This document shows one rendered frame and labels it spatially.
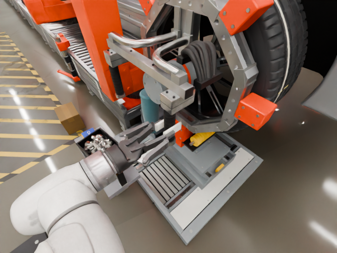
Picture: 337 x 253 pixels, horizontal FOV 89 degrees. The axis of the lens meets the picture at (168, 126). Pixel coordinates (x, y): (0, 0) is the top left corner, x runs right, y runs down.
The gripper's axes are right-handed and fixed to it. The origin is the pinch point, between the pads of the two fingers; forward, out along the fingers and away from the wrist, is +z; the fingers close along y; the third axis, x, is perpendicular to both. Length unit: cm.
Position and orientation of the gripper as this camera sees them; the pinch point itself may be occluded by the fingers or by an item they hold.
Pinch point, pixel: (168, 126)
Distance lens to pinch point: 54.0
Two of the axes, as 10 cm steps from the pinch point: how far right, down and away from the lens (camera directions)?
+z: 7.6, -4.8, 4.4
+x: 0.0, -6.7, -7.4
